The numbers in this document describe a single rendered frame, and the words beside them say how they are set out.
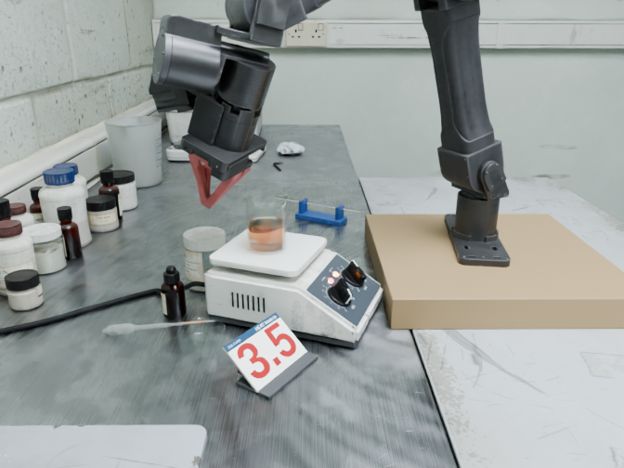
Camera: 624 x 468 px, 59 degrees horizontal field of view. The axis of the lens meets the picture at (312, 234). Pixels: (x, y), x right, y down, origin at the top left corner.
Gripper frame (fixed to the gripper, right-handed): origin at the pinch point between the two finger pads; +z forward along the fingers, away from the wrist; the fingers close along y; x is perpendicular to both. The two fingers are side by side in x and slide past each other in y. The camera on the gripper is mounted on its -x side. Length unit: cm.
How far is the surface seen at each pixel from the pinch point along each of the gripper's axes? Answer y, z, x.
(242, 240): -1.2, 3.4, 5.9
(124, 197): -25.1, 27.1, -29.1
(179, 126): -85, 40, -56
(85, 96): -50, 26, -63
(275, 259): 2.9, 0.4, 12.1
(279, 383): 15.2, 4.8, 20.8
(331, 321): 5.9, 1.6, 21.9
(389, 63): -152, 10, -16
